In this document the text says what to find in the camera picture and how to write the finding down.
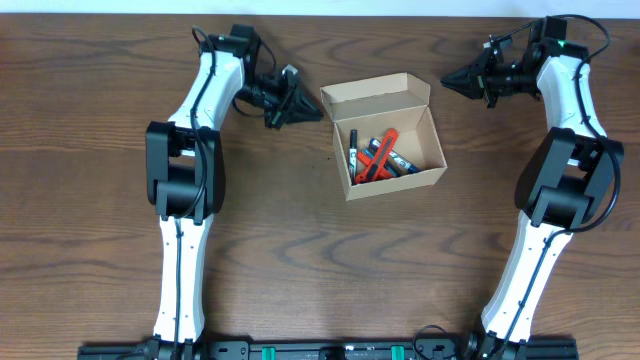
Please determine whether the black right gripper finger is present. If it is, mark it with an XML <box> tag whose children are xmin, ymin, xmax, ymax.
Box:
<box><xmin>440</xmin><ymin>64</ymin><xmax>481</xmax><ymax>99</ymax></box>
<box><xmin>454</xmin><ymin>52</ymin><xmax>488</xmax><ymax>75</ymax></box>

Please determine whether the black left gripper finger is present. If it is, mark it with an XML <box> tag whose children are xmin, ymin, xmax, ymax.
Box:
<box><xmin>287</xmin><ymin>72</ymin><xmax>320</xmax><ymax>113</ymax></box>
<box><xmin>277</xmin><ymin>111</ymin><xmax>323</xmax><ymax>128</ymax></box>

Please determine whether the black white marker pen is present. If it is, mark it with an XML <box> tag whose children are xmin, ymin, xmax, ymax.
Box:
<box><xmin>348</xmin><ymin>129</ymin><xmax>358</xmax><ymax>185</ymax></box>

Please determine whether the cardboard box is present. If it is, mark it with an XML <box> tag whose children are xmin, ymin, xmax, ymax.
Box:
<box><xmin>320</xmin><ymin>73</ymin><xmax>447</xmax><ymax>200</ymax></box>

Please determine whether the orange utility knife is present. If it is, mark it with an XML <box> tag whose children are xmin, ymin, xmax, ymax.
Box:
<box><xmin>374</xmin><ymin>128</ymin><xmax>399</xmax><ymax>168</ymax></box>

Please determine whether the red black utility knife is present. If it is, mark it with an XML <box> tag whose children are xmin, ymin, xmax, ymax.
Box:
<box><xmin>356</xmin><ymin>150</ymin><xmax>400</xmax><ymax>183</ymax></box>

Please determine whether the blue capped white marker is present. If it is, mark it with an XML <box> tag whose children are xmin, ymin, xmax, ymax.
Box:
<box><xmin>369</xmin><ymin>138</ymin><xmax>420</xmax><ymax>174</ymax></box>

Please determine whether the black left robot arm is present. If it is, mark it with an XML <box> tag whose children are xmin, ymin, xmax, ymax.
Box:
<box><xmin>127</xmin><ymin>24</ymin><xmax>323</xmax><ymax>359</ymax></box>

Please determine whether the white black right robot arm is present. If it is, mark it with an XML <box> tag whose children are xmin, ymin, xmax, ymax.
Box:
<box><xmin>441</xmin><ymin>14</ymin><xmax>624</xmax><ymax>359</ymax></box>

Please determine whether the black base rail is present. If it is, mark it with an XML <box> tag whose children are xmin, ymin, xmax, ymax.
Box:
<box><xmin>77</xmin><ymin>335</ymin><xmax>580</xmax><ymax>360</ymax></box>

